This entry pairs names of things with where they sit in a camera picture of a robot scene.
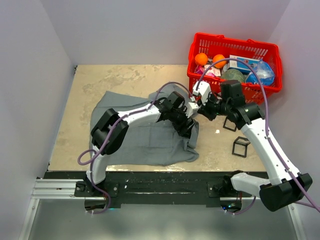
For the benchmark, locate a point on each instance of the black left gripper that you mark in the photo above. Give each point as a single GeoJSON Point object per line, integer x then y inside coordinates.
{"type": "Point", "coordinates": [181, 129]}

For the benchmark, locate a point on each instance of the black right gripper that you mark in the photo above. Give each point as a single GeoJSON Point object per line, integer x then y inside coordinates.
{"type": "Point", "coordinates": [204, 109]}

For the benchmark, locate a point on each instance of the grey button-up shirt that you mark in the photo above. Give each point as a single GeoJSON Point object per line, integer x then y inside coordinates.
{"type": "Point", "coordinates": [155, 144]}

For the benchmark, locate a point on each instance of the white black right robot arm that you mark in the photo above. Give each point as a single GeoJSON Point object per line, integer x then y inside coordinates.
{"type": "Point", "coordinates": [285, 183]}

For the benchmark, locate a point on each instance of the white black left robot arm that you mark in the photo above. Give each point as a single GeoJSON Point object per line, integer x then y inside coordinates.
{"type": "Point", "coordinates": [109, 132]}

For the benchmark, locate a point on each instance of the green melon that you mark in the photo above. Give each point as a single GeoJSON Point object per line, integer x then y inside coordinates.
{"type": "Point", "coordinates": [233, 74]}

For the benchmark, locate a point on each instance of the pink white small box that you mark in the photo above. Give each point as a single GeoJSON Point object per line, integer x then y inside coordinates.
{"type": "Point", "coordinates": [212, 72]}

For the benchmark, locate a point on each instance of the orange fruit right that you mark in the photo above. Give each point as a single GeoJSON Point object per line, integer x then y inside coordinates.
{"type": "Point", "coordinates": [220, 61]}

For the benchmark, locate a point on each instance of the orange fruit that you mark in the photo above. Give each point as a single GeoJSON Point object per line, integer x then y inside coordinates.
{"type": "Point", "coordinates": [201, 59]}
{"type": "Point", "coordinates": [220, 61]}

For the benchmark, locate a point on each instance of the white blue light bulb box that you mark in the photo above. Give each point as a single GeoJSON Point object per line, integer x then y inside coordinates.
{"type": "Point", "coordinates": [233, 64]}

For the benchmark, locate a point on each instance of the blue plastic bag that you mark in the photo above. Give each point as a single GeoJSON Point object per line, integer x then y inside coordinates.
{"type": "Point", "coordinates": [263, 71]}

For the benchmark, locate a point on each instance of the orange fruit left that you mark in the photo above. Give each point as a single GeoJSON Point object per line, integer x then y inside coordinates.
{"type": "Point", "coordinates": [201, 59]}

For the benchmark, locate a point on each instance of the red plastic shopping basket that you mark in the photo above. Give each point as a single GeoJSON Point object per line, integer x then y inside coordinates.
{"type": "Point", "coordinates": [213, 44]}

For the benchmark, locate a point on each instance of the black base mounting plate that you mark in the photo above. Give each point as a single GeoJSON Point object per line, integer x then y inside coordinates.
{"type": "Point", "coordinates": [149, 188]}

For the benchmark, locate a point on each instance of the black rectangular frame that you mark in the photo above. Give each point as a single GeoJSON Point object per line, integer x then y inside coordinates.
{"type": "Point", "coordinates": [229, 125]}

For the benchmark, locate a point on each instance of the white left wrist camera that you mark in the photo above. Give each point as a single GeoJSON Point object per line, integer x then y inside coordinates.
{"type": "Point", "coordinates": [191, 109]}

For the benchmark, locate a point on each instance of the black open box frame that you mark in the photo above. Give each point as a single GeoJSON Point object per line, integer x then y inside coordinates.
{"type": "Point", "coordinates": [243, 143]}

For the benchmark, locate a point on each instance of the aluminium frame rail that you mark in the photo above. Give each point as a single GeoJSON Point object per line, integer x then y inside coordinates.
{"type": "Point", "coordinates": [46, 189]}

